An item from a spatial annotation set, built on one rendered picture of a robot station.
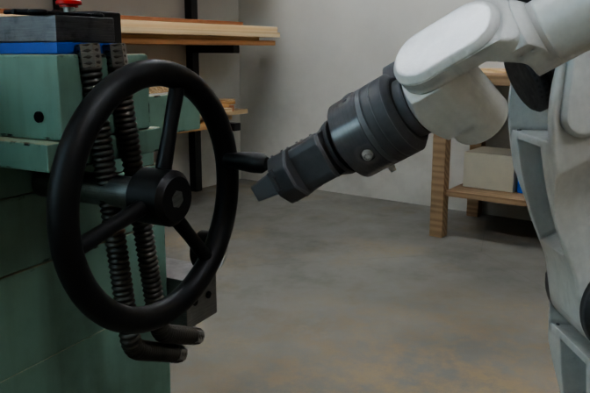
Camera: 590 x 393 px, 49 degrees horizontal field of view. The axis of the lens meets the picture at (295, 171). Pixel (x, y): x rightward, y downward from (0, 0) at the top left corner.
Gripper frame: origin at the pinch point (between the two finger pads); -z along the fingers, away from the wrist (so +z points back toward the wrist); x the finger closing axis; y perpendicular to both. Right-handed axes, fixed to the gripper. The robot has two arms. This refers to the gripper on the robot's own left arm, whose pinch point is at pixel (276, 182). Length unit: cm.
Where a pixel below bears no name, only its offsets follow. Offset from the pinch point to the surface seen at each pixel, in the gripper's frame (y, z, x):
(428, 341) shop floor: -76, -58, 129
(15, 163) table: 15.6, -16.2, -17.2
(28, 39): 26.4, -10.1, -12.6
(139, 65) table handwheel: 17.0, 0.8, -12.7
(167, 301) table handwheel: -5.3, -12.4, -12.1
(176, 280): -6.1, -30.2, 9.8
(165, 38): 90, -159, 235
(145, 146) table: 11.5, -11.8, -2.9
